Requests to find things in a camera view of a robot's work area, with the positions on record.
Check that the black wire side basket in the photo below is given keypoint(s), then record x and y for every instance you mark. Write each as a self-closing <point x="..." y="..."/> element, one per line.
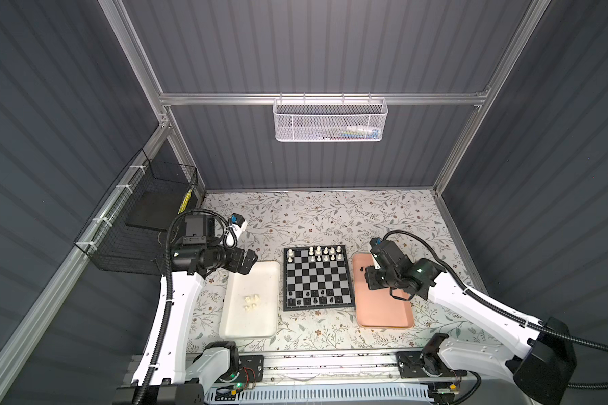
<point x="127" y="235"/>

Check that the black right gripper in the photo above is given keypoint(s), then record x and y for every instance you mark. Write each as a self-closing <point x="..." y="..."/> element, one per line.
<point x="371" y="283"/>

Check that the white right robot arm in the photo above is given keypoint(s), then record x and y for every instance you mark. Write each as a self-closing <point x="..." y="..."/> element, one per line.
<point x="537" y="356"/>

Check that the black white chess board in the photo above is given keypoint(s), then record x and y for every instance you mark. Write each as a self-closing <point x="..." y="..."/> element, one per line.
<point x="317" y="277"/>

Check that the white plastic tray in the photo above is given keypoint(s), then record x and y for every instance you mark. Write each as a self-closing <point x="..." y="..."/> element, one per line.
<point x="251" y="304"/>

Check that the white vented cable duct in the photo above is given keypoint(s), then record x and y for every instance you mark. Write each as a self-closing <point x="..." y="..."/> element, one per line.
<point x="333" y="393"/>

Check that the white wire wall basket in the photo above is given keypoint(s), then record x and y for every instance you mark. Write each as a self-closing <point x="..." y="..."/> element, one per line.
<point x="333" y="123"/>

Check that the aluminium horizontal wall rail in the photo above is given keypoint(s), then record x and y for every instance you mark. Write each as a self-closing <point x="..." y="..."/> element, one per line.
<point x="265" y="99"/>

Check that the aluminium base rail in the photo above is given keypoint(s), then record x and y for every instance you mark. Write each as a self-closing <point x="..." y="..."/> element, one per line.
<point x="329" y="365"/>

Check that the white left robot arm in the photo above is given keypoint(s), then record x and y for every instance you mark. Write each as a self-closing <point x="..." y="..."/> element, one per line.
<point x="163" y="376"/>

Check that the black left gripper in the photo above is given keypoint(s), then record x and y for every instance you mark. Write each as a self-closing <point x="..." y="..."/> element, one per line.
<point x="235" y="266"/>

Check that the pink plastic tray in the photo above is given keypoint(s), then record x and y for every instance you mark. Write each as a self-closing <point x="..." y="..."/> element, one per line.
<point x="376" y="308"/>

